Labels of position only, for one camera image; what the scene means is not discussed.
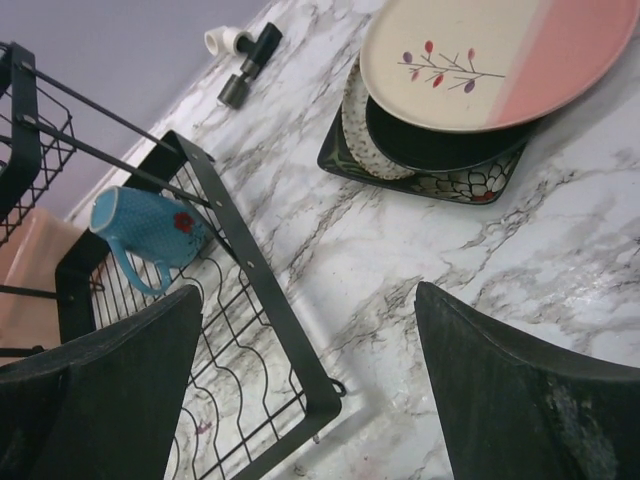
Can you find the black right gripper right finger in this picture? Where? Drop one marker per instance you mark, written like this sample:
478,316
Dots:
513,406

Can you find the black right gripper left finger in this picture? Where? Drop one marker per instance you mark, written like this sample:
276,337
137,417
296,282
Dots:
104,405

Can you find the blue floral mug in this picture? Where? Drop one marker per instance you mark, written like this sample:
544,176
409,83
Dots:
154,228

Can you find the black floral square plate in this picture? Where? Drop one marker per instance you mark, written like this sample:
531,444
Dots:
481,185

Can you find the black round plate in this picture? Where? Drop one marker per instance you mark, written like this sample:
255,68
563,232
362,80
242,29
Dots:
424,150

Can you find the speckled white plate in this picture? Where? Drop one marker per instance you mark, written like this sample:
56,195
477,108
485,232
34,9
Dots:
356,134

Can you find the pink and cream plate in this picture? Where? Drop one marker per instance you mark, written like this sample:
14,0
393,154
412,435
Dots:
466,66

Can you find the black and white pipe fitting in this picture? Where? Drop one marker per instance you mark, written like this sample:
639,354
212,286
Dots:
255,54

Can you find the black wire dish rack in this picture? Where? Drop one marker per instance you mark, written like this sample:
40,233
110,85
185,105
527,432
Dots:
257,391

